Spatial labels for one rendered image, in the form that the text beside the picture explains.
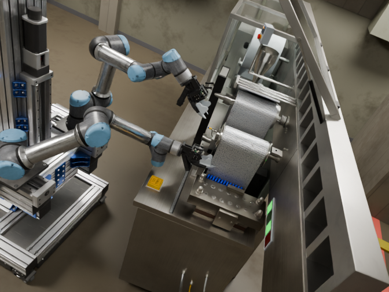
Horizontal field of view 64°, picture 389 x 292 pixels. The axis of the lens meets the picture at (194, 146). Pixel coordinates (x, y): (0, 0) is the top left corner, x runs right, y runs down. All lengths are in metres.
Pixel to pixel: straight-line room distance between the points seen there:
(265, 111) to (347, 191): 0.88
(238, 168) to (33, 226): 1.43
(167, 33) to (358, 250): 4.73
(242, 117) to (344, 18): 3.10
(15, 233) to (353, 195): 1.99
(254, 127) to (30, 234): 1.58
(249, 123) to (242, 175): 0.30
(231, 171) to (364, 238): 0.94
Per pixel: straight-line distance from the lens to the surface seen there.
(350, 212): 0.92
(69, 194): 2.53
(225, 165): 1.66
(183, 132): 2.15
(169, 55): 1.46
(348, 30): 4.68
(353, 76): 4.84
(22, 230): 2.37
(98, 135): 1.48
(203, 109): 1.53
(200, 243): 1.73
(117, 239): 2.57
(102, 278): 2.41
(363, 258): 0.83
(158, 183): 1.71
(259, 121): 1.76
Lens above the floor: 2.16
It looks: 37 degrees down
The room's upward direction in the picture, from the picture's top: 21 degrees clockwise
